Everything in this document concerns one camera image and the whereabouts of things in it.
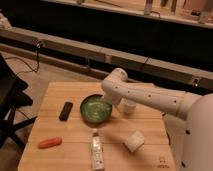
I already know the green ceramic bowl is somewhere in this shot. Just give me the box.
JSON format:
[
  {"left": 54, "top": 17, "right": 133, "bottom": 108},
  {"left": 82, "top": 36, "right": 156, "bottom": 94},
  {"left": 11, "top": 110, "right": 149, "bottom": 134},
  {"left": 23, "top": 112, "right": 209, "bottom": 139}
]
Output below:
[{"left": 80, "top": 94, "right": 112, "bottom": 124}]

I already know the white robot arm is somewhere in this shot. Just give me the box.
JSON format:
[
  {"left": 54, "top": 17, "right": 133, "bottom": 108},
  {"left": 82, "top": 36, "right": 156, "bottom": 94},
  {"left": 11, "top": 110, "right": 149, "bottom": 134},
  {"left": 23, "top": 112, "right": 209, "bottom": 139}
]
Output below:
[{"left": 101, "top": 68, "right": 213, "bottom": 171}]

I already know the black rectangular remote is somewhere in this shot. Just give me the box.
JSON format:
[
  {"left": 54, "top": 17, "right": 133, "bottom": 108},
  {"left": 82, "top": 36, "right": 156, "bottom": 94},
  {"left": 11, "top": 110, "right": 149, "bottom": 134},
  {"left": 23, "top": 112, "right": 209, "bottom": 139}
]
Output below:
[{"left": 59, "top": 102, "right": 73, "bottom": 121}]

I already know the white green sponge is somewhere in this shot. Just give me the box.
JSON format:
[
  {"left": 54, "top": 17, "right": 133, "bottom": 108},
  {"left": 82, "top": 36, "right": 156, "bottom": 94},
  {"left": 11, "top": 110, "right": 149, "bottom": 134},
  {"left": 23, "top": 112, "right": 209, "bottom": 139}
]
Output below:
[{"left": 124, "top": 131, "right": 145, "bottom": 152}]

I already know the clear plastic bottle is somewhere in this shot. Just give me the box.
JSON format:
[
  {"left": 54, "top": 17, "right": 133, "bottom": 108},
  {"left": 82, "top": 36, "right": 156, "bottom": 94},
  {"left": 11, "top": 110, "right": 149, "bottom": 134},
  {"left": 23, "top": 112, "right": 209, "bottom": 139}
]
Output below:
[{"left": 91, "top": 129, "right": 105, "bottom": 171}]

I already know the orange carrot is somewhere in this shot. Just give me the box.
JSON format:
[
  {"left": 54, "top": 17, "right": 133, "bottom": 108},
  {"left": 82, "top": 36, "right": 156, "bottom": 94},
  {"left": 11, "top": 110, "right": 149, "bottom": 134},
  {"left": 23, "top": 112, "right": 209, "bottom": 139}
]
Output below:
[{"left": 38, "top": 137, "right": 62, "bottom": 149}]

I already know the black office chair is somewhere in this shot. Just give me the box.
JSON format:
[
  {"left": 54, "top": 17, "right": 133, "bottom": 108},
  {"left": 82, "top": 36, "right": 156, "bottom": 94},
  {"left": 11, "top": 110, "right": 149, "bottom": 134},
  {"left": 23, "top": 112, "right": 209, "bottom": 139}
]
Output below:
[{"left": 0, "top": 53, "right": 36, "bottom": 149}]

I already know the black cable on floor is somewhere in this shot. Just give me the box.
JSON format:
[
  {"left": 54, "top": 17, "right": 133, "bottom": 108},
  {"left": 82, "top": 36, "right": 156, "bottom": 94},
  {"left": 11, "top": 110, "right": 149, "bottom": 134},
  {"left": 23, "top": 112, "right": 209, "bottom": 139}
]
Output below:
[{"left": 4, "top": 39, "right": 44, "bottom": 76}]

